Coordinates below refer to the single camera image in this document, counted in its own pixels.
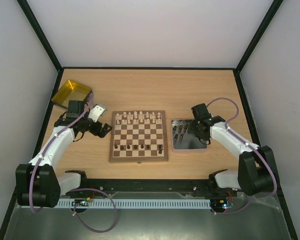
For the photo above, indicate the yellow metal tin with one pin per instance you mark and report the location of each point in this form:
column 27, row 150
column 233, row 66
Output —
column 71, row 91

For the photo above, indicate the white slotted cable duct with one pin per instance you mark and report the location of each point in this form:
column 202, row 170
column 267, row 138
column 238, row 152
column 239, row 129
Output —
column 140, row 204

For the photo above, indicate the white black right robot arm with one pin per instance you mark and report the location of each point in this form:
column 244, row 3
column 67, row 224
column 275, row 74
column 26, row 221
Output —
column 254, row 174

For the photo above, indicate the black enclosure frame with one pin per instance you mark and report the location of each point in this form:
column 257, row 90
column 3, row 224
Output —
column 271, row 12

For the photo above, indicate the silver metal tin tray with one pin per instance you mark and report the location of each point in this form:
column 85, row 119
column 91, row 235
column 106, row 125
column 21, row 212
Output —
column 189, row 143

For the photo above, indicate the wooden chess board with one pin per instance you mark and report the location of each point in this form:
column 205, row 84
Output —
column 132, row 139

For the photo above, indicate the dark rook piece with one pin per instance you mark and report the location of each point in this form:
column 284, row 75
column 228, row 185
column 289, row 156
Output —
column 160, row 149

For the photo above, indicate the left control circuit board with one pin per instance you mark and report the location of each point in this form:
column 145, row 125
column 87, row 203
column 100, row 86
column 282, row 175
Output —
column 83, row 202

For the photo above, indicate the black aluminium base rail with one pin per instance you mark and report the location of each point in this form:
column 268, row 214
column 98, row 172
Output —
column 150, row 186

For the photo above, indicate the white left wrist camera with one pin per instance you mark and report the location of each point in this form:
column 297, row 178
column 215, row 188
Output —
column 96, row 112

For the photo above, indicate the right control circuit board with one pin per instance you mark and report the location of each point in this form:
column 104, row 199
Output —
column 221, row 204

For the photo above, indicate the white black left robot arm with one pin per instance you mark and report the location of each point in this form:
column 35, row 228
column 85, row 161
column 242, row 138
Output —
column 44, row 164

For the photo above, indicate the control circuit board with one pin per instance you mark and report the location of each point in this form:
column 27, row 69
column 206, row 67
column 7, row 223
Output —
column 83, row 202
column 221, row 204

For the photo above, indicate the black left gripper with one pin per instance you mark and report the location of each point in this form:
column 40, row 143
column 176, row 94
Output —
column 103, row 131

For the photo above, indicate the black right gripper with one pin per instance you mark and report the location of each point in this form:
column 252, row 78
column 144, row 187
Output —
column 198, row 131

